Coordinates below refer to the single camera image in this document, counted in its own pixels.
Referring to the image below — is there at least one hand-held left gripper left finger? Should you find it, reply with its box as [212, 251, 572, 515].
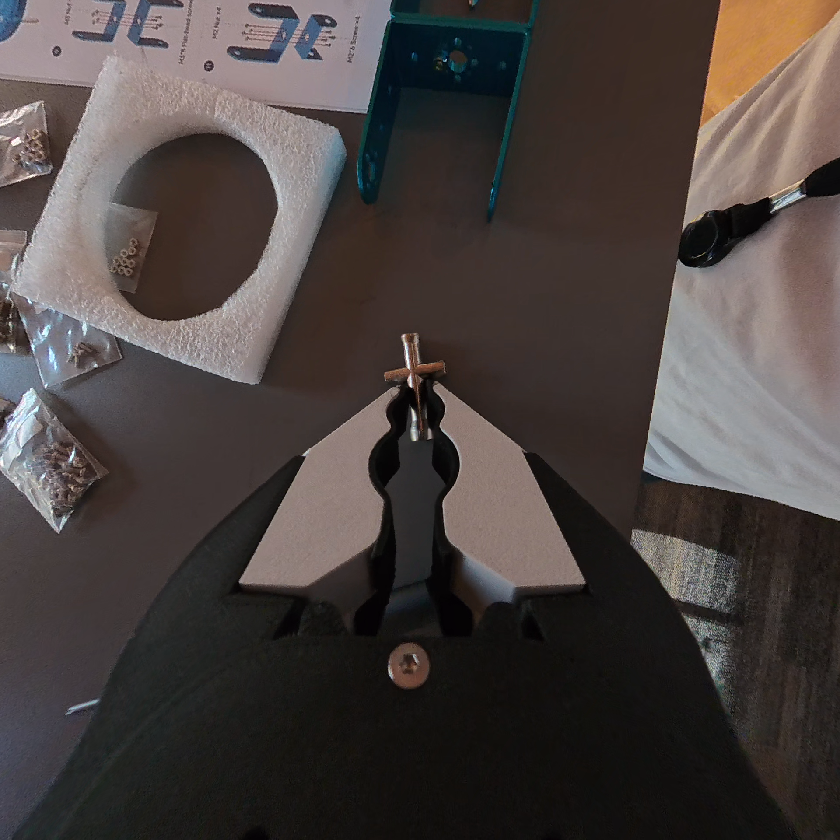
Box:
[238, 386, 404, 636]

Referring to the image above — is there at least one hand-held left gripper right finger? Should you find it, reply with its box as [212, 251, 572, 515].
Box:
[427, 382, 588, 637]

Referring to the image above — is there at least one silver cross wrench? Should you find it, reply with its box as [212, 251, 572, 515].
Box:
[384, 332, 448, 442]

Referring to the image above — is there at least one grey desk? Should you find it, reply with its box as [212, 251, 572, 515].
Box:
[0, 0, 721, 840]

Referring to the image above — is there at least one pile of small screw bags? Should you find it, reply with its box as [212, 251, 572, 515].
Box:
[0, 100, 158, 534]

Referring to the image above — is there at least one person's white shirt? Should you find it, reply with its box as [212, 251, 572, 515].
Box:
[643, 10, 840, 514]

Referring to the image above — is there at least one printed instruction sheet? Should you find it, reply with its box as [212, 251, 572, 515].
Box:
[0, 0, 395, 112]

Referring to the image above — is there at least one white foam frame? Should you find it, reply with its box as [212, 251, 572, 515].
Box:
[12, 54, 349, 386]

